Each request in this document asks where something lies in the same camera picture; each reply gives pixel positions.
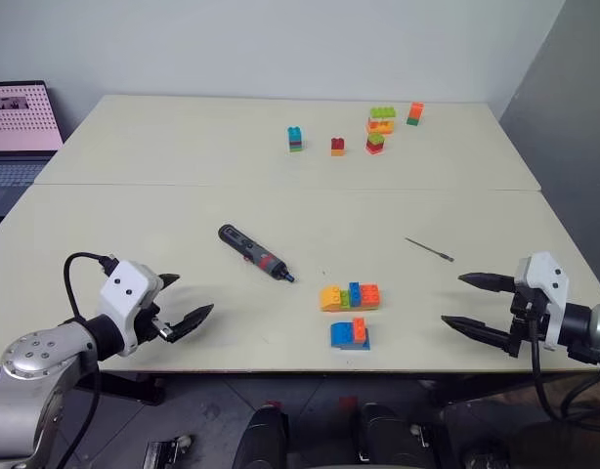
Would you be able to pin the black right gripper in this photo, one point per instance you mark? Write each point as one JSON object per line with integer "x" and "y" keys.
{"x": 527, "y": 312}

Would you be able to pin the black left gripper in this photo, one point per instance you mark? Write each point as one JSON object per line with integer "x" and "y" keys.
{"x": 146, "y": 325}

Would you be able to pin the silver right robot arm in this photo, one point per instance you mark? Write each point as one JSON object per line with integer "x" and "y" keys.
{"x": 581, "y": 322}

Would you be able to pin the thin metal rod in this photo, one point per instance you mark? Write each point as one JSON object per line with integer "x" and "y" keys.
{"x": 429, "y": 249}

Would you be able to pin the grey electric screwdriver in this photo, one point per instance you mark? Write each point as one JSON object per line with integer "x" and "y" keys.
{"x": 251, "y": 250}

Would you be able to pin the yellow green blue orange bricks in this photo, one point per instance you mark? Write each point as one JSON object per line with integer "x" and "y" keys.
{"x": 350, "y": 298}

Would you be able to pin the blue and orange brick block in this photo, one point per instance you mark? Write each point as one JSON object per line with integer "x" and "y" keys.
{"x": 350, "y": 334}

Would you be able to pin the black caster with white wheel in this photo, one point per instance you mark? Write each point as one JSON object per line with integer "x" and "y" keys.
{"x": 168, "y": 452}

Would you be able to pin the dark rounded shape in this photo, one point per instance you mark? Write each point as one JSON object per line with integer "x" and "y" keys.
{"x": 261, "y": 439}
{"x": 393, "y": 435}

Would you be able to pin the teal-topped toy brick stack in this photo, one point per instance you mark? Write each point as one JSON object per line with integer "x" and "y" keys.
{"x": 295, "y": 139}

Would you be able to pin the green red round brick stack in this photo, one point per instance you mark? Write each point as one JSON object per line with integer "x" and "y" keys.
{"x": 374, "y": 143}

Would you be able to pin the orange and green brick tower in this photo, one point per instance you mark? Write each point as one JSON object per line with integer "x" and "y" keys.
{"x": 415, "y": 113}

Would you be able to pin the green and orange brick arch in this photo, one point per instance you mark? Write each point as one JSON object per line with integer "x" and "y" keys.
{"x": 381, "y": 119}

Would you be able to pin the red and orange brick stack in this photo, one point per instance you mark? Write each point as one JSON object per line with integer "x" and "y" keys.
{"x": 337, "y": 146}

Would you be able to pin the open laptop with pink screen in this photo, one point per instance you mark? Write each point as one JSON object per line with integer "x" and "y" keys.
{"x": 16, "y": 122}

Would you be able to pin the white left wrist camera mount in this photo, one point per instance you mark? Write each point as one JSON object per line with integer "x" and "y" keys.
{"x": 125, "y": 288}

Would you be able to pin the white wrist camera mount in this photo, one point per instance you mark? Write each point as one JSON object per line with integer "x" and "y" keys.
{"x": 125, "y": 288}
{"x": 549, "y": 278}

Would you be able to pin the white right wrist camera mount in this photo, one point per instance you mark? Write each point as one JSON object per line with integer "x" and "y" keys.
{"x": 549, "y": 278}

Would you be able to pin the black table frame foot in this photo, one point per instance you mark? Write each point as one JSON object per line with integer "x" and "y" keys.
{"x": 129, "y": 388}

